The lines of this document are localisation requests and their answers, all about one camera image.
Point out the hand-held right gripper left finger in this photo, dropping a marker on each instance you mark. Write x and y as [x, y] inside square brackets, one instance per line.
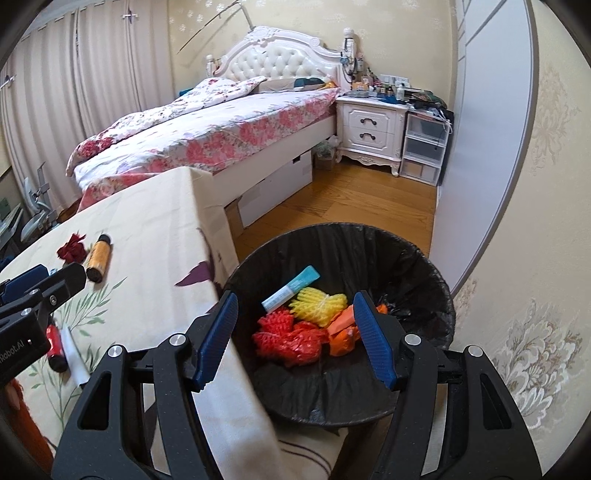
[214, 341]

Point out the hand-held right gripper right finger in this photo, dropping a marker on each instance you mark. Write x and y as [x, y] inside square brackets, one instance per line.
[376, 341]

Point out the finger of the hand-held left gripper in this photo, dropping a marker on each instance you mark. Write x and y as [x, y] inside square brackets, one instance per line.
[74, 274]
[23, 277]

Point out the dark red wrapper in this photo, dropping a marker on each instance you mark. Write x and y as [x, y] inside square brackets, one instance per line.
[71, 249]

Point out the amber bottle with black cap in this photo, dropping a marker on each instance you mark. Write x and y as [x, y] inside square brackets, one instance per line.
[98, 261]

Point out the orange plastic wrapper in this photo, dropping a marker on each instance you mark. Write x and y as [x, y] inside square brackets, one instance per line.
[341, 334]

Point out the red bottle with black cap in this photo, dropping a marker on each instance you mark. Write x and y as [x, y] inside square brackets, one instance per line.
[55, 344]

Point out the yellow foam fruit net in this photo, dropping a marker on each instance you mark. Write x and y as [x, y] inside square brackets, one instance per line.
[318, 304]

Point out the red foam fruit net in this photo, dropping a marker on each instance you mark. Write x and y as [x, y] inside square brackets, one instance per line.
[286, 341]

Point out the teal and white tube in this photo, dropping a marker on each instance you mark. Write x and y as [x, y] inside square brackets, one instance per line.
[288, 290]

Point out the black trash bin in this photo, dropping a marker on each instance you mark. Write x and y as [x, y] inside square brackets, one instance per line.
[323, 258]

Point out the orange cloth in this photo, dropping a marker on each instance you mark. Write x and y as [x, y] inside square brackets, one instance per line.
[27, 424]

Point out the beige curtain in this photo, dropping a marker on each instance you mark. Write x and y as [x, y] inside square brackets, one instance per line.
[41, 115]
[124, 69]

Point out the white cardboard box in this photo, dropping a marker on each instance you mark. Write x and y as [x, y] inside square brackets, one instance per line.
[277, 184]

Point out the pink floral quilt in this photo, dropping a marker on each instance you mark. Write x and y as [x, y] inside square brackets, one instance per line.
[152, 120]

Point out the clear plastic bag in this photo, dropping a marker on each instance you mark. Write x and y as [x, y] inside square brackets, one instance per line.
[325, 150]

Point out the clear plastic drawer unit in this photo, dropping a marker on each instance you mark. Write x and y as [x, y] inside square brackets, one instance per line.
[422, 147]

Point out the white carved nightstand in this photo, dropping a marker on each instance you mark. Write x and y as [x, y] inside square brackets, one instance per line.
[364, 129]

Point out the white bed with tufted headboard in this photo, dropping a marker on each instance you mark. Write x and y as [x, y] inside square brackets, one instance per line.
[249, 124]

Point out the white sliding door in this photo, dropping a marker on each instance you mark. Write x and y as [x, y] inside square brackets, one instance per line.
[489, 138]

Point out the pile of nightstand clutter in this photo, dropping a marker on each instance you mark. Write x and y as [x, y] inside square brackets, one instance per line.
[392, 92]

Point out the grey pillow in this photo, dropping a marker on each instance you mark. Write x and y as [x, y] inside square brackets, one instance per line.
[277, 85]

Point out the thin metal rod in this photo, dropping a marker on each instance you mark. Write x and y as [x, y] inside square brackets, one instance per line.
[207, 27]

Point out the white clip fan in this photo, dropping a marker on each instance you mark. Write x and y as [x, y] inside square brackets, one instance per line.
[348, 44]

